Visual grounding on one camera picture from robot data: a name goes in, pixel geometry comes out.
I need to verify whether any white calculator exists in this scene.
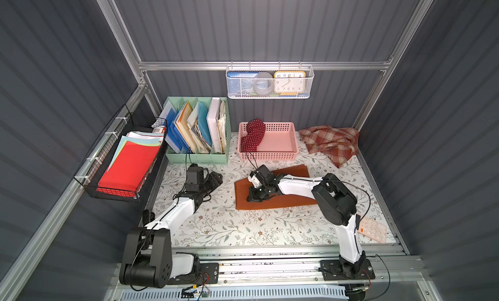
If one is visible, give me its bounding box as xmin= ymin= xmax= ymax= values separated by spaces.
xmin=359 ymin=217 xmax=388 ymax=243

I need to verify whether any blue folder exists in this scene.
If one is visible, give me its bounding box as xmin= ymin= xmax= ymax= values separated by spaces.
xmin=165 ymin=108 xmax=191 ymax=154

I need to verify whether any yellow alarm clock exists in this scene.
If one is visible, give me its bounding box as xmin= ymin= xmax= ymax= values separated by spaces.
xmin=274 ymin=71 xmax=307 ymax=96

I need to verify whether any floral table mat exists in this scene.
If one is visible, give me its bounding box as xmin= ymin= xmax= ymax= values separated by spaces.
xmin=172 ymin=133 xmax=397 ymax=247

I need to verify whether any white binder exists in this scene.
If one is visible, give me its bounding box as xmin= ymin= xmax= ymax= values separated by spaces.
xmin=207 ymin=97 xmax=222 ymax=154

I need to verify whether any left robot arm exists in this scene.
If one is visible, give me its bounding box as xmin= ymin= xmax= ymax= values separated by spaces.
xmin=119 ymin=163 xmax=223 ymax=291

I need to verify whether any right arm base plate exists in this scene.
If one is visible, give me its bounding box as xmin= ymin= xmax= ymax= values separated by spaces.
xmin=318 ymin=259 xmax=376 ymax=281

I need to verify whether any green file organizer box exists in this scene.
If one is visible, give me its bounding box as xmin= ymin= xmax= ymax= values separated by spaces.
xmin=163 ymin=97 xmax=232 ymax=164

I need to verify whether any rust brown skirt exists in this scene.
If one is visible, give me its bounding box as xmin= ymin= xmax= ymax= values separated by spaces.
xmin=235 ymin=164 xmax=317 ymax=210

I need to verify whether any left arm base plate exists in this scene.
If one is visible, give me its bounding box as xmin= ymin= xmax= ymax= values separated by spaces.
xmin=167 ymin=263 xmax=220 ymax=285

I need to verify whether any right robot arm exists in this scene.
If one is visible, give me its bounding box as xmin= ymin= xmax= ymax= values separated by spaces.
xmin=247 ymin=165 xmax=366 ymax=278

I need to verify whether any white wire wall basket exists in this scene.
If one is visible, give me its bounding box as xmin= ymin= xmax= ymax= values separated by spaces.
xmin=226 ymin=63 xmax=314 ymax=99

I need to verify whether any red polka dot skirt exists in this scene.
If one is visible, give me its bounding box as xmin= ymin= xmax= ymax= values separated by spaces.
xmin=240 ymin=119 xmax=266 ymax=152

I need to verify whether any pink plastic basket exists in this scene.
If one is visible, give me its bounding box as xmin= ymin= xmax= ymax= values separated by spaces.
xmin=237 ymin=122 xmax=299 ymax=161

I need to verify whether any black wire wall basket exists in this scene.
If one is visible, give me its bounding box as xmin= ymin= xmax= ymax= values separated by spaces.
xmin=74 ymin=106 xmax=169 ymax=202

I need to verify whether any red paper stack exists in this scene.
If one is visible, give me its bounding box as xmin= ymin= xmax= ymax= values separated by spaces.
xmin=97 ymin=136 xmax=162 ymax=197

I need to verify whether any red plaid skirt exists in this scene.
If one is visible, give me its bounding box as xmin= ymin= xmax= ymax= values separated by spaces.
xmin=299 ymin=125 xmax=360 ymax=169

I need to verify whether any blue box in basket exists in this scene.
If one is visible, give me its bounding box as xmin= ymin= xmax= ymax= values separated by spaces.
xmin=226 ymin=71 xmax=258 ymax=98

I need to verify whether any grey tape roll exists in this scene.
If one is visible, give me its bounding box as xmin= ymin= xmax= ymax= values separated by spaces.
xmin=253 ymin=72 xmax=274 ymax=96

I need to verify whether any black stapler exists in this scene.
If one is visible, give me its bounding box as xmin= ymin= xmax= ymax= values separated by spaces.
xmin=142 ymin=210 xmax=155 ymax=226

